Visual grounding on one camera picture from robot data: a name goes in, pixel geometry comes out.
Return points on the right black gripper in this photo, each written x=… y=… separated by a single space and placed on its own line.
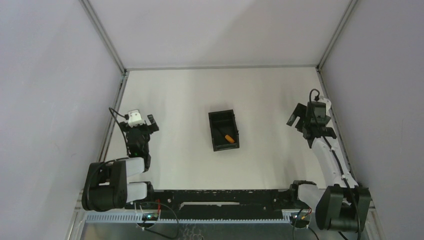
x=302 y=119

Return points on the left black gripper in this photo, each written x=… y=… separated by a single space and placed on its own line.
x=141 y=128

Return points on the orange handled black screwdriver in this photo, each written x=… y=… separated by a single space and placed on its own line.
x=226 y=136

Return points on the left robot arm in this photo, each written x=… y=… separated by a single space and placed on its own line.
x=107 y=186

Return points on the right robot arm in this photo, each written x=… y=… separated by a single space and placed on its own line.
x=343 y=205

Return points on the black plastic bin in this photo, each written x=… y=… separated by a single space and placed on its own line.
x=226 y=121

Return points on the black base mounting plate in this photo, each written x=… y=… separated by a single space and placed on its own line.
x=220 y=203

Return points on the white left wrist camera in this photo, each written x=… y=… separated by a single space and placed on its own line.
x=135 y=118

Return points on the aluminium frame rail right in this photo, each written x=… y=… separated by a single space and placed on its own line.
x=325 y=77

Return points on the aluminium frame rail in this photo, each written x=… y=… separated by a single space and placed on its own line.
x=129 y=69
x=325 y=77
x=113 y=53

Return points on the aluminium frame rail back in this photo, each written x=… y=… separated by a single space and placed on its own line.
x=129 y=69

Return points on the aluminium frame rail left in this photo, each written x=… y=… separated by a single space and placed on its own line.
x=113 y=53

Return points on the white slotted cable duct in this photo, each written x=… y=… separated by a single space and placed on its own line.
x=128 y=217

